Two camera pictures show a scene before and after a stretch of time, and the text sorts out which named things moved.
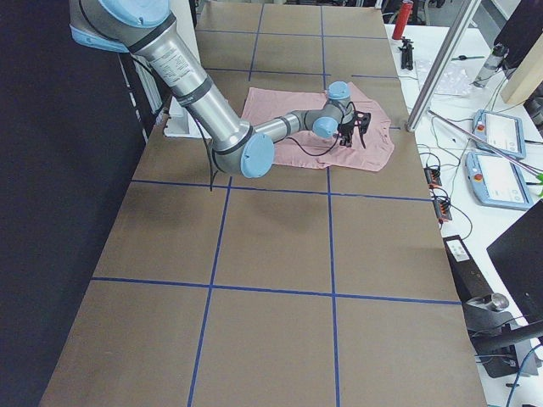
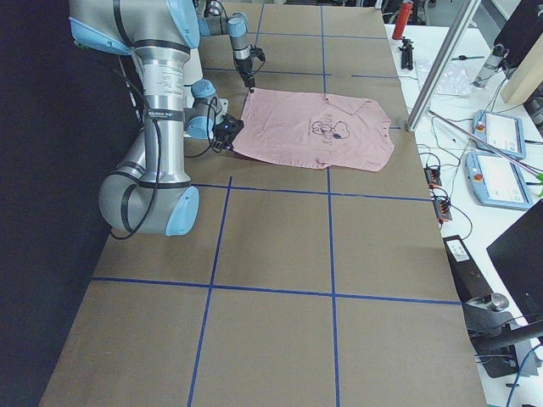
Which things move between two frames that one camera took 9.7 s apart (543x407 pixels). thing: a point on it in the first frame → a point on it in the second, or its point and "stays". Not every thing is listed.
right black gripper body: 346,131 → 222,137
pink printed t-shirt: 306,149 stays
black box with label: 468,281 stays
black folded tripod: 406,53 stays
